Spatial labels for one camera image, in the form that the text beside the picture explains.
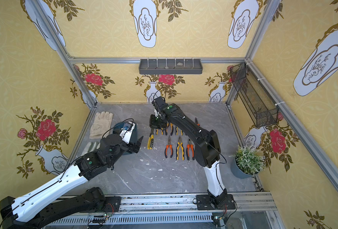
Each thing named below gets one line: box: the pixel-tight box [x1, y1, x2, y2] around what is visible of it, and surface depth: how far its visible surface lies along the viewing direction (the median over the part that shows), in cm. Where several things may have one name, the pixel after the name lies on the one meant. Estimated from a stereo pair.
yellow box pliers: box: [176, 135, 185, 161], surface depth 96 cm
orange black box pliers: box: [164, 135, 174, 159], surface depth 96 cm
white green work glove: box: [80, 141, 101, 157], surface depth 97 cm
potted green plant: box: [228, 145, 266, 179], surface depth 75 cm
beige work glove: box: [89, 111, 114, 140], surface depth 108 cm
